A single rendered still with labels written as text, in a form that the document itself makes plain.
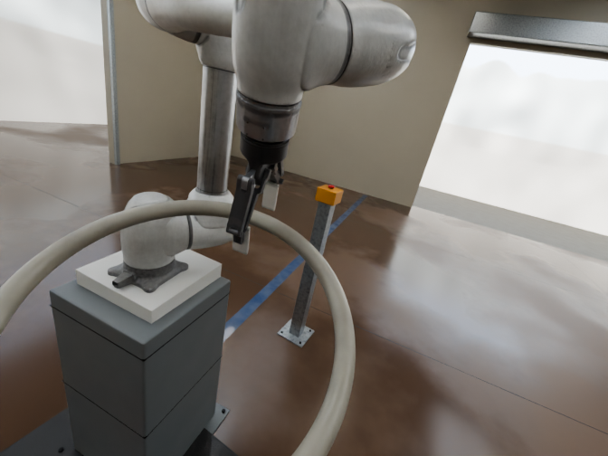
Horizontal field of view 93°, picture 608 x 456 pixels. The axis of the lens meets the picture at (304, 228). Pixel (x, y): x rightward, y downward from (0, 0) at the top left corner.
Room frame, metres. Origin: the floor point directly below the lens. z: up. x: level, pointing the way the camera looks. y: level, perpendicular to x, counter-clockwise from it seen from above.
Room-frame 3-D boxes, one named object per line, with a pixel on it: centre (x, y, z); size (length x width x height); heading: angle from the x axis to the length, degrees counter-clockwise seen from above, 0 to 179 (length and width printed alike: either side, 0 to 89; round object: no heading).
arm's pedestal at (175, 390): (0.82, 0.49, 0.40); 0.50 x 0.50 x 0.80; 72
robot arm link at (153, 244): (0.82, 0.48, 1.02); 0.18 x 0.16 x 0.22; 132
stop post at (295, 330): (1.64, -0.10, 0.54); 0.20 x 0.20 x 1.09; 66
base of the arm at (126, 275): (0.80, 0.49, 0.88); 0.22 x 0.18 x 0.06; 165
